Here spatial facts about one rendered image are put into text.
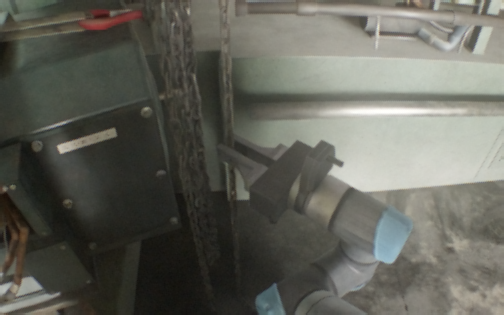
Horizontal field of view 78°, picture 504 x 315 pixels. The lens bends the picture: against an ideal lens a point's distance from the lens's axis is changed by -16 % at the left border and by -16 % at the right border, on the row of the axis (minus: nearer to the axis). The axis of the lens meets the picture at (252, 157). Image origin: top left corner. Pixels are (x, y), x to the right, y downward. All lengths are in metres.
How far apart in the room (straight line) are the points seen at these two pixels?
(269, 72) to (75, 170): 0.61
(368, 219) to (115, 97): 0.40
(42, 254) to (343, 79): 0.87
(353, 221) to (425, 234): 0.94
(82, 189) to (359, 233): 0.45
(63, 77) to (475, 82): 1.16
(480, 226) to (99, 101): 1.41
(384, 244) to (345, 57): 0.64
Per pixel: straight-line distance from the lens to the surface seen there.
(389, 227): 0.52
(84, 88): 0.57
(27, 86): 0.59
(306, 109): 1.01
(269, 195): 0.53
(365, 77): 1.10
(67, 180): 0.63
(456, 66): 1.22
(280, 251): 1.27
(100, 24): 0.61
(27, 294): 0.89
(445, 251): 1.43
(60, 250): 0.68
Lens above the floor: 1.09
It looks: 45 degrees down
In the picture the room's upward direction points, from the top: straight up
